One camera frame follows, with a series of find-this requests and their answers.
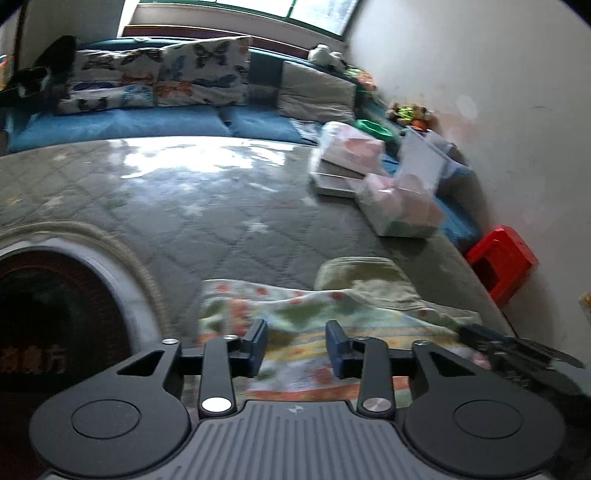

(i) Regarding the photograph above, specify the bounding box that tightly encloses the orange green plush toy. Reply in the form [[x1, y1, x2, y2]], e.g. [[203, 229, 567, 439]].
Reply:
[[344, 67, 379, 90]]

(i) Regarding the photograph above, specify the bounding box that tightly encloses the red plastic stool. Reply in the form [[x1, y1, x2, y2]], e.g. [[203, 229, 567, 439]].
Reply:
[[465, 225, 540, 309]]

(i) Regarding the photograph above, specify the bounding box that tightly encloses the pastel patterned children's garment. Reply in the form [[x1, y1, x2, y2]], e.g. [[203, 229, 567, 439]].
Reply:
[[198, 279, 492, 402]]

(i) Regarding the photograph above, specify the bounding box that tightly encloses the open tissue pack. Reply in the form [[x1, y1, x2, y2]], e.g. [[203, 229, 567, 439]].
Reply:
[[355, 129, 448, 238]]

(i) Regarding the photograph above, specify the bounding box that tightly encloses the clear plastic storage box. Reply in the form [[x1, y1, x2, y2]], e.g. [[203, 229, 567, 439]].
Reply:
[[427, 131, 474, 178]]

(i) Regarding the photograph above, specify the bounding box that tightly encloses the butterfly print pillow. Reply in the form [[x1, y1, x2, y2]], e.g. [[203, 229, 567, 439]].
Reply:
[[154, 36, 252, 108], [58, 46, 167, 114]]

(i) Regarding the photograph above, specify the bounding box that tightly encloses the grey cushion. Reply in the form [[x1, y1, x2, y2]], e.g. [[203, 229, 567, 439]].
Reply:
[[277, 60, 358, 125]]

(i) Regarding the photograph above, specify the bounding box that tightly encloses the black bag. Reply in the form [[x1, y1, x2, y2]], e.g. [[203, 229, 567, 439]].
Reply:
[[0, 34, 79, 109]]

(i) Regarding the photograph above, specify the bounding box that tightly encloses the green framed window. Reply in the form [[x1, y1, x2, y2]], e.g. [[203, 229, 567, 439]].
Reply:
[[117, 0, 363, 42]]

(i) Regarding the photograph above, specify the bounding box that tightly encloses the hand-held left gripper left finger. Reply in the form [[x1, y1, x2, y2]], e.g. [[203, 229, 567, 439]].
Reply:
[[115, 318, 269, 418]]

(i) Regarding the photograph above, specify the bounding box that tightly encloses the plain green garment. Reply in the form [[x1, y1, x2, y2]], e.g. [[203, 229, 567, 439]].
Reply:
[[314, 256, 483, 330]]

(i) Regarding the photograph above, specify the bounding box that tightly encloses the white pink tissue pack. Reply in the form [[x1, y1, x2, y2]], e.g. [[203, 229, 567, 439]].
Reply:
[[318, 121, 386, 176]]

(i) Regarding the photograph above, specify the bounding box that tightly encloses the white plush toy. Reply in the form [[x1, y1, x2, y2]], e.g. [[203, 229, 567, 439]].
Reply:
[[307, 44, 347, 70]]

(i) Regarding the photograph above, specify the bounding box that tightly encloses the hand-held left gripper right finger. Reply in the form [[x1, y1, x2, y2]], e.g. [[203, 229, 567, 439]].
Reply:
[[325, 319, 481, 418]]

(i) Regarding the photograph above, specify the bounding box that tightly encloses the flat grey book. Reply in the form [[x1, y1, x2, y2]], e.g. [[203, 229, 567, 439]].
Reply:
[[309, 171, 370, 199]]

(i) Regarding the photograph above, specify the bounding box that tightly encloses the round dark table inset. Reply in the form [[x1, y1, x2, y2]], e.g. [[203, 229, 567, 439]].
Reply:
[[0, 220, 162, 398]]

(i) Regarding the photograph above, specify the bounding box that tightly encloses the teal corner sofa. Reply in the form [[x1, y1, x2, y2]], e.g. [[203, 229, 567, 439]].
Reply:
[[0, 34, 481, 252]]

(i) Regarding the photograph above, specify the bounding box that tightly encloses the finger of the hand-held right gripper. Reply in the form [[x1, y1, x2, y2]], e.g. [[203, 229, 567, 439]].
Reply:
[[480, 345, 556, 385], [458, 324, 583, 365]]

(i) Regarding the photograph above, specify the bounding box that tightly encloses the green bowl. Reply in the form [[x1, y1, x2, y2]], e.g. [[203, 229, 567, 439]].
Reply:
[[355, 119, 393, 139]]

